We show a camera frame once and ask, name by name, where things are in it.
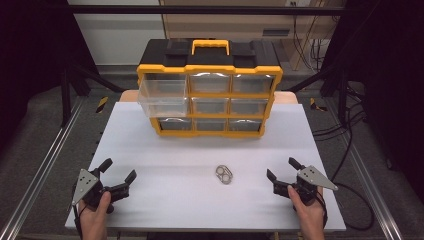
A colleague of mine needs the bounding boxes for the person's right hand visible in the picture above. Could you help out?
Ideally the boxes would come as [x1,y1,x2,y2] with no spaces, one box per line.
[287,184,327,229]

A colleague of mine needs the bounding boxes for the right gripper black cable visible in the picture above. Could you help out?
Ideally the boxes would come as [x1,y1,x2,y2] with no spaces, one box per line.
[318,181,375,232]

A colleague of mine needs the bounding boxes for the black crossbar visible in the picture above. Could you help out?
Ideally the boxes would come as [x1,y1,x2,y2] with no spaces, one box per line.
[65,4,348,16]

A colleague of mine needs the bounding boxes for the hanging background cables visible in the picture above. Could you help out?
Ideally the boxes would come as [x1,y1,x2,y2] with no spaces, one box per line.
[290,1,336,73]

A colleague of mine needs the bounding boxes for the person's left hand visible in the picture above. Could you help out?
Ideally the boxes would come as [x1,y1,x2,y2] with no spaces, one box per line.
[77,190,113,228]

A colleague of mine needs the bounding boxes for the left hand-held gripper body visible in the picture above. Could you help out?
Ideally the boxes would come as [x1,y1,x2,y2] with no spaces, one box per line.
[71,167,131,215]

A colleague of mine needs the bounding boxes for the yellow black organizer box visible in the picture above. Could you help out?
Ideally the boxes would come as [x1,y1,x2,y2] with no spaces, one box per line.
[136,38,284,139]

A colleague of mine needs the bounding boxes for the white panel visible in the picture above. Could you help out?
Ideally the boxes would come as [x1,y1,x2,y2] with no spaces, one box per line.
[66,0,167,66]

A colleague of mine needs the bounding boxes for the black metal stand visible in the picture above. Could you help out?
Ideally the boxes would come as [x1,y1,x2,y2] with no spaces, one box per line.
[59,62,127,128]
[285,62,352,128]

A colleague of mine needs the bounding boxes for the clear plastic drawer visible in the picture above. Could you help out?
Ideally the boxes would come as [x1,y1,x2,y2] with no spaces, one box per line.
[136,78,191,119]

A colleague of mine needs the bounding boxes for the black curtain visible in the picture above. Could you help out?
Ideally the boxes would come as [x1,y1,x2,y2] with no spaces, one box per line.
[0,0,100,158]
[319,0,424,196]

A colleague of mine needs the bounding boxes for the aluminium rail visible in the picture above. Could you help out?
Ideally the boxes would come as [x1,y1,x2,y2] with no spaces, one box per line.
[322,98,406,240]
[0,95,85,240]

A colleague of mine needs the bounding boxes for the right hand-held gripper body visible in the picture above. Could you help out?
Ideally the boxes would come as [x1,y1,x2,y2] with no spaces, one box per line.
[272,165,339,206]

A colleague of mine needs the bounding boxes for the yellow black hazard tape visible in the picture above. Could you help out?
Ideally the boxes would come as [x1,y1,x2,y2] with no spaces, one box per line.
[308,97,329,113]
[95,96,110,115]

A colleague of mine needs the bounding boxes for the bundle of black floor cables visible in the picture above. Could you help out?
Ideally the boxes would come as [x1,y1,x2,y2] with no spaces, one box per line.
[311,79,369,183]

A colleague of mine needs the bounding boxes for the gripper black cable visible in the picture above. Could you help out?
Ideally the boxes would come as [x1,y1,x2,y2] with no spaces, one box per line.
[318,181,375,232]
[72,199,84,240]

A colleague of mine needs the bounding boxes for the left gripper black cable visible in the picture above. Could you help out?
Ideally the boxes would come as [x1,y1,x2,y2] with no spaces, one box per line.
[72,199,84,240]

